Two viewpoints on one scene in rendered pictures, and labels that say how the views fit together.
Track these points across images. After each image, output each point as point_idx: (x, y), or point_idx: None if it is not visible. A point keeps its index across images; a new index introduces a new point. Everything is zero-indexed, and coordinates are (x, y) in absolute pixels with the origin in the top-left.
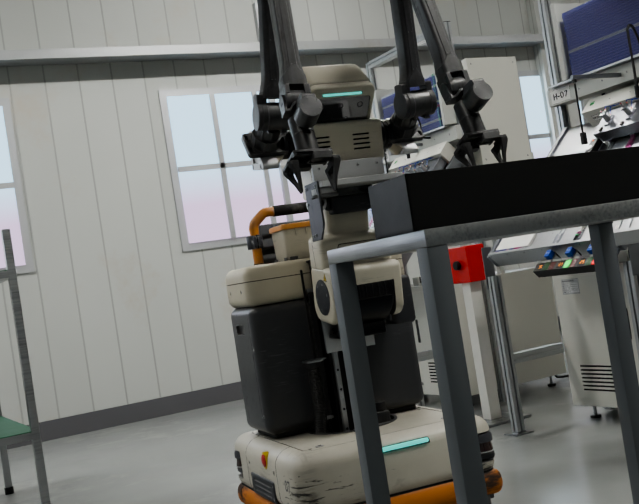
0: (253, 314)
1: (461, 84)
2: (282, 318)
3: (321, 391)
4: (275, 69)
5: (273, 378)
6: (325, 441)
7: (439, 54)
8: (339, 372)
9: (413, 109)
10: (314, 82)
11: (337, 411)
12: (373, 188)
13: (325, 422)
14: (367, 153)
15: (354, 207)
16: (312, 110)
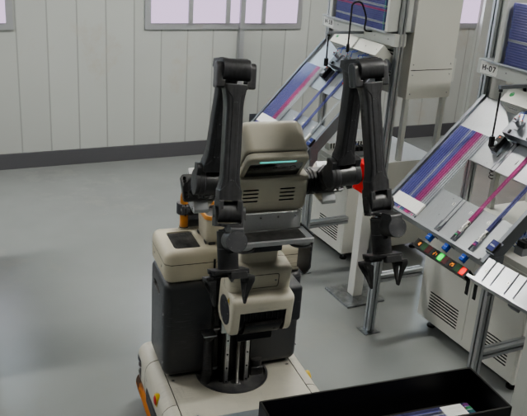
0: (167, 290)
1: (382, 203)
2: (191, 295)
3: (210, 356)
4: (219, 148)
5: (175, 338)
6: (204, 406)
7: (370, 171)
8: (228, 342)
9: (338, 185)
10: (255, 149)
11: (221, 367)
12: (262, 410)
13: (209, 376)
14: (289, 203)
15: (266, 249)
16: (237, 247)
